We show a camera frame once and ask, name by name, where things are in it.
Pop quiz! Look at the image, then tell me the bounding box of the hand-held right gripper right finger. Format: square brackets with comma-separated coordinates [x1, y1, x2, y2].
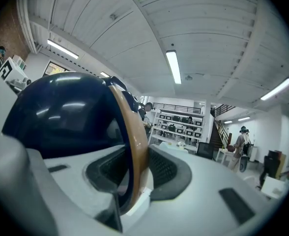
[121, 144, 283, 236]

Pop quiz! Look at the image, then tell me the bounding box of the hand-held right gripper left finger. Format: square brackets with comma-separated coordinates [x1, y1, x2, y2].
[0, 129, 133, 236]

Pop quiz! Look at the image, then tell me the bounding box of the dark blue rice cooker lid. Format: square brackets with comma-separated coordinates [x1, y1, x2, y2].
[1, 71, 150, 216]

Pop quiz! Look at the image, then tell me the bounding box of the white side table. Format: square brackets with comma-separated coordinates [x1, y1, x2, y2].
[215, 147, 235, 166]

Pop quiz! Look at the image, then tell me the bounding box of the white storage shelf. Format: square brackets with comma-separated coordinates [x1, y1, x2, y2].
[148, 108, 206, 154]

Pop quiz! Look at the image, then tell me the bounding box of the dark staircase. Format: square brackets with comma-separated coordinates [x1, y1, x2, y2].
[209, 104, 236, 149]

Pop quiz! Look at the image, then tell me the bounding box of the white box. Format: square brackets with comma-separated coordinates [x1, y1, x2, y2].
[260, 176, 289, 200]

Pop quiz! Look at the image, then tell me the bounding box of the black balcony railing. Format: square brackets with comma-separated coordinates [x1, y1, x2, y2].
[153, 102, 202, 115]

